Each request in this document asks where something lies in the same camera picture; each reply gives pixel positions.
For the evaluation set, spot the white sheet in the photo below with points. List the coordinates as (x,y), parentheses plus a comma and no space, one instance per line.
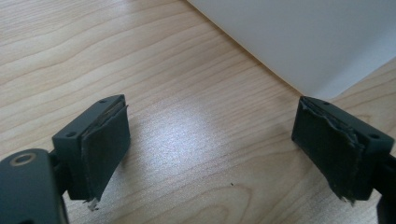
(305,40)

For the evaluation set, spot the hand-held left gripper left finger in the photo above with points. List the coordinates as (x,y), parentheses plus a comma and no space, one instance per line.
(99,149)

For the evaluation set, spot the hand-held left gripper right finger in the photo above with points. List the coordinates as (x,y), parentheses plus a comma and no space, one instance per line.
(333,149)

